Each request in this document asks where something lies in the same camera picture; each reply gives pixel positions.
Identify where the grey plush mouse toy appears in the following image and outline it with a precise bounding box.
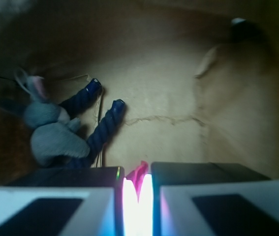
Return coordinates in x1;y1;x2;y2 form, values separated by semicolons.
0;68;91;168

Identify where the brown paper bag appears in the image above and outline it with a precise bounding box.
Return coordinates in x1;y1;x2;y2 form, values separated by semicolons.
0;0;279;183

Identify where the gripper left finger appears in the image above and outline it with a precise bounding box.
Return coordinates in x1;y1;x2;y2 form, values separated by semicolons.
0;166;124;236

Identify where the dark blue rope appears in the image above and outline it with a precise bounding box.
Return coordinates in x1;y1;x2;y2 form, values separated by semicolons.
58;78;127;169

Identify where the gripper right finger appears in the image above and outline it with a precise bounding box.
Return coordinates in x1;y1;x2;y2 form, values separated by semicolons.
151;162;279;236

